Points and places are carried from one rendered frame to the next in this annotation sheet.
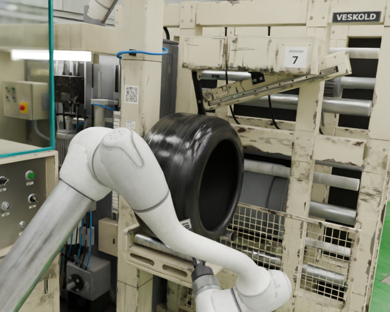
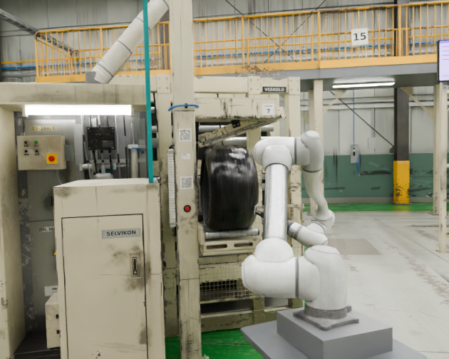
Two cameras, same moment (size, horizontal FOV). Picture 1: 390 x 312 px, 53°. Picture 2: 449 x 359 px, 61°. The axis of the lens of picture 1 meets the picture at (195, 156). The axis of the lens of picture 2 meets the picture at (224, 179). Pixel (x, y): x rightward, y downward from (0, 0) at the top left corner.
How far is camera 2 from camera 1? 1.67 m
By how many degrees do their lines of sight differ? 42
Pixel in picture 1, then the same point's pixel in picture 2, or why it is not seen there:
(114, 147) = (317, 137)
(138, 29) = (188, 90)
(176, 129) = (234, 152)
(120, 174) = (319, 151)
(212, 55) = (216, 109)
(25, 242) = (281, 195)
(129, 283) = (192, 277)
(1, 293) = (284, 221)
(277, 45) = (256, 102)
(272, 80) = (245, 125)
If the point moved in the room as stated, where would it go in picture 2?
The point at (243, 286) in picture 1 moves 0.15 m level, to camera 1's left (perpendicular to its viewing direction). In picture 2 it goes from (323, 216) to (306, 219)
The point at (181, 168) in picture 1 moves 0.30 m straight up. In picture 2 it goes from (252, 172) to (251, 120)
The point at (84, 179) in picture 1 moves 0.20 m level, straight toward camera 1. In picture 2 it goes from (289, 160) to (333, 159)
